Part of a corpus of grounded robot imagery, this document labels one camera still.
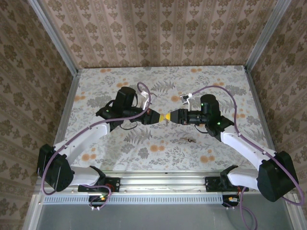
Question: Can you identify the small black connector board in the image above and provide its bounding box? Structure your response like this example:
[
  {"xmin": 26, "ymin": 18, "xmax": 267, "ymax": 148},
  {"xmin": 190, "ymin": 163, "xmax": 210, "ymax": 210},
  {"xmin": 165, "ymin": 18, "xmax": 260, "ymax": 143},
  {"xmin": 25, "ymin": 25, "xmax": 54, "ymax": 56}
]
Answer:
[
  {"xmin": 222, "ymin": 194, "xmax": 241, "ymax": 208},
  {"xmin": 88, "ymin": 194, "xmax": 109, "ymax": 208}
]

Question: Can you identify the floral tablecloth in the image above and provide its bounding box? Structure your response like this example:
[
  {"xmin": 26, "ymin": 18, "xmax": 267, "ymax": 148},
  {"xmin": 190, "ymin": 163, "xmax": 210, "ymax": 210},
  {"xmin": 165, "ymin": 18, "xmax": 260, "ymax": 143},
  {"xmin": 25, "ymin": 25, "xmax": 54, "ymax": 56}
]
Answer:
[{"xmin": 56, "ymin": 66, "xmax": 275, "ymax": 172}]

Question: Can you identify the aluminium frame post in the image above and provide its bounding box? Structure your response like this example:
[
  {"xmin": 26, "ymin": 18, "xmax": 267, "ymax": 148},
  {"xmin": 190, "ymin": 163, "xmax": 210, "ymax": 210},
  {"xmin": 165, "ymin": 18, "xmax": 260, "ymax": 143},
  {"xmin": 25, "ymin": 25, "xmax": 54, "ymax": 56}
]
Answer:
[
  {"xmin": 243, "ymin": 0, "xmax": 295, "ymax": 72},
  {"xmin": 26, "ymin": 0, "xmax": 80, "ymax": 77}
]

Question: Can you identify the aluminium table side rail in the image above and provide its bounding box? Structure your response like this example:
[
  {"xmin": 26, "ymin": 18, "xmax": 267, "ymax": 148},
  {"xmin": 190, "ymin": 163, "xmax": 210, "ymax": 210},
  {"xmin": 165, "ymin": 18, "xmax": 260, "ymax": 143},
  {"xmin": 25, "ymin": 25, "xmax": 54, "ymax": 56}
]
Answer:
[
  {"xmin": 246, "ymin": 68, "xmax": 283, "ymax": 174},
  {"xmin": 47, "ymin": 70, "xmax": 81, "ymax": 177}
]

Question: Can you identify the grey metal panel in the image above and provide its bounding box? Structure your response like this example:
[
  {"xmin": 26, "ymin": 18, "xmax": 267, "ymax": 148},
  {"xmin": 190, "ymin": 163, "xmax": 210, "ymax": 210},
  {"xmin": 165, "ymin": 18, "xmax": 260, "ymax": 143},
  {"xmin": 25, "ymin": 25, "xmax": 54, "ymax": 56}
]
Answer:
[{"xmin": 23, "ymin": 202, "xmax": 297, "ymax": 230}]

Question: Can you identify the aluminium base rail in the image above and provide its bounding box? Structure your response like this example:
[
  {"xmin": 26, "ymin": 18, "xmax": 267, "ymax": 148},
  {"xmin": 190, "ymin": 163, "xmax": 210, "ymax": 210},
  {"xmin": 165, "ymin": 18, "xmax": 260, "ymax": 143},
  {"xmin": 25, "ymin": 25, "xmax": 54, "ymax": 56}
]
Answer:
[{"xmin": 35, "ymin": 171, "xmax": 298, "ymax": 195}]

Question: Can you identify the slotted grey cable duct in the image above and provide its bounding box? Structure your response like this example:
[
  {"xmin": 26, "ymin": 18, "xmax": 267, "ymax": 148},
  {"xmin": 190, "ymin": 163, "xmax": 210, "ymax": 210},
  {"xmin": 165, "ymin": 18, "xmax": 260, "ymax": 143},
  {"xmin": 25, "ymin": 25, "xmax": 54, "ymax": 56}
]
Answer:
[{"xmin": 43, "ymin": 194, "xmax": 224, "ymax": 204}]

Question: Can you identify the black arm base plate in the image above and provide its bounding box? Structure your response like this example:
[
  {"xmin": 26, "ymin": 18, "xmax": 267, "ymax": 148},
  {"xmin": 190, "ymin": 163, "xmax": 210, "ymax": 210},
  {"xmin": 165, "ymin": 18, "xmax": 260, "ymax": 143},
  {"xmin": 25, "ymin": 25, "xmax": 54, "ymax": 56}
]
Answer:
[
  {"xmin": 205, "ymin": 176, "xmax": 250, "ymax": 192},
  {"xmin": 78, "ymin": 176, "xmax": 120, "ymax": 193}
]

